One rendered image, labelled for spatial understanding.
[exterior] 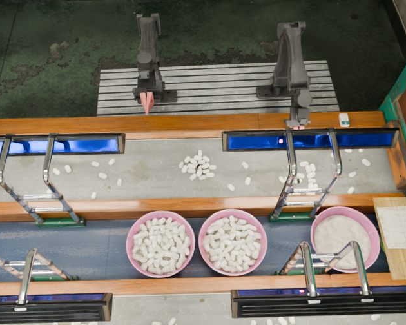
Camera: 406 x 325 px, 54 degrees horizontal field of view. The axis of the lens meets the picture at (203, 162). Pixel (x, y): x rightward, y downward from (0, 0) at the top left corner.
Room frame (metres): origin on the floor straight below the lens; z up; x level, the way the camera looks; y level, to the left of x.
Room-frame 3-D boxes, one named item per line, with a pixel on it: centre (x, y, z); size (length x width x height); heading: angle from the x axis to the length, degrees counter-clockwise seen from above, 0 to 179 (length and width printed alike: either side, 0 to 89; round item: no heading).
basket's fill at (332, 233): (0.50, -0.56, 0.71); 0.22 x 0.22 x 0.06
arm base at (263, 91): (1.30, -0.37, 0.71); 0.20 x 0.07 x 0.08; 93
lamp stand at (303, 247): (0.29, -0.39, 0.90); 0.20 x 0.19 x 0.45; 91
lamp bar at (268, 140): (0.77, -0.38, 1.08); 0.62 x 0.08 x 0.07; 91
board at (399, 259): (0.50, -0.77, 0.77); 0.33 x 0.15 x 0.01; 1
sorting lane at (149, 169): (0.82, 0.06, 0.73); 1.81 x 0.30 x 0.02; 91
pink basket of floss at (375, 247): (0.50, -0.56, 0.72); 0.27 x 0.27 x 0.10
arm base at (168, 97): (1.26, 0.23, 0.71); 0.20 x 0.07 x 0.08; 93
